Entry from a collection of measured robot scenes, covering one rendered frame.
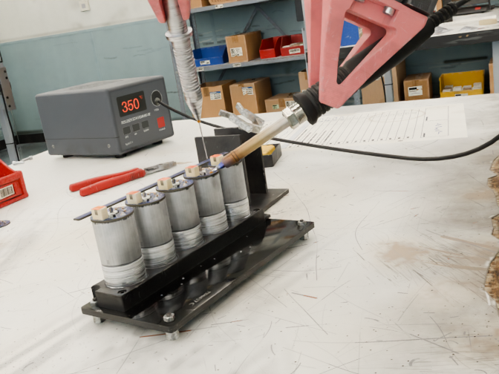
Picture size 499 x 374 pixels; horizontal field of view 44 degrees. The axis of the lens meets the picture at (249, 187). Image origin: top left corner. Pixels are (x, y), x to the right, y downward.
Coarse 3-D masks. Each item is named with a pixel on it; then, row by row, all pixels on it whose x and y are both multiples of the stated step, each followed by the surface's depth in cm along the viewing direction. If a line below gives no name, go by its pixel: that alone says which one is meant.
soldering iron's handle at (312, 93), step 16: (432, 16) 42; (448, 16) 42; (432, 32) 42; (368, 48) 42; (416, 48) 42; (352, 64) 41; (384, 64) 41; (336, 80) 41; (368, 80) 42; (304, 96) 41; (304, 112) 41; (320, 112) 42
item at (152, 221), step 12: (156, 204) 37; (144, 216) 37; (156, 216) 37; (168, 216) 38; (144, 228) 37; (156, 228) 37; (168, 228) 38; (144, 240) 38; (156, 240) 38; (168, 240) 38; (144, 252) 38; (156, 252) 38; (168, 252) 38; (156, 264) 38; (168, 264) 38
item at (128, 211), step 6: (108, 210) 37; (114, 210) 36; (120, 210) 36; (126, 210) 36; (132, 210) 36; (108, 216) 35; (114, 216) 35; (120, 216) 35; (126, 216) 35; (96, 222) 35; (102, 222) 35; (108, 222) 35
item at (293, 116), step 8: (296, 104) 42; (288, 112) 42; (296, 112) 41; (280, 120) 42; (288, 120) 41; (296, 120) 42; (304, 120) 42; (272, 128) 42; (280, 128) 42; (256, 136) 42; (264, 136) 42; (272, 136) 42; (248, 144) 42; (256, 144) 42; (232, 152) 42; (240, 152) 42; (248, 152) 42; (224, 160) 42; (232, 160) 42
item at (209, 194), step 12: (204, 180) 41; (216, 180) 42; (204, 192) 42; (216, 192) 42; (204, 204) 42; (216, 204) 42; (204, 216) 42; (216, 216) 42; (204, 228) 42; (216, 228) 42
